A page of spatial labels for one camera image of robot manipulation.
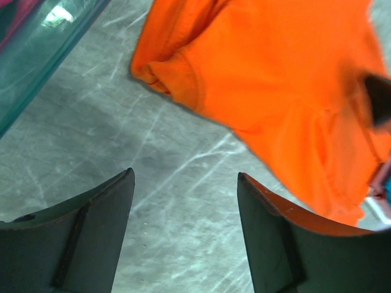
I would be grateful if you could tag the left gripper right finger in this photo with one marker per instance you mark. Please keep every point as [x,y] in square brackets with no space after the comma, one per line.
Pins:
[290,249]

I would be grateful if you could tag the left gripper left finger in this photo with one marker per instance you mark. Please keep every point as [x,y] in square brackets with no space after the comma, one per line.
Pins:
[73,246]

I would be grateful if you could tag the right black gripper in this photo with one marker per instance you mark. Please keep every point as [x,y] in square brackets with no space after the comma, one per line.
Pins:
[378,89]

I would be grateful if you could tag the orange t shirt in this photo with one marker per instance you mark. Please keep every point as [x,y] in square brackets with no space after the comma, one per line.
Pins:
[288,78]

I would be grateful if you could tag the white folded t shirt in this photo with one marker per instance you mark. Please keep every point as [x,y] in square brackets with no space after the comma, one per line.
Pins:
[381,210]

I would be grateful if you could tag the blue folded t shirt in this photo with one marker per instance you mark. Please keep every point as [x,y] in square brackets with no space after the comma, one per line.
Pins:
[387,187]

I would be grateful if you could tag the pink folded t shirt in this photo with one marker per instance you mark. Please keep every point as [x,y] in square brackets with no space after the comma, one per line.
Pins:
[378,181]

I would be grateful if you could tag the teal plastic bin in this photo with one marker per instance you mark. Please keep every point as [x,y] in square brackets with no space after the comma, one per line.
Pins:
[32,58]

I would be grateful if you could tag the magenta crumpled t shirt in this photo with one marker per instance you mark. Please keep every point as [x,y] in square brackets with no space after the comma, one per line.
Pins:
[18,18]

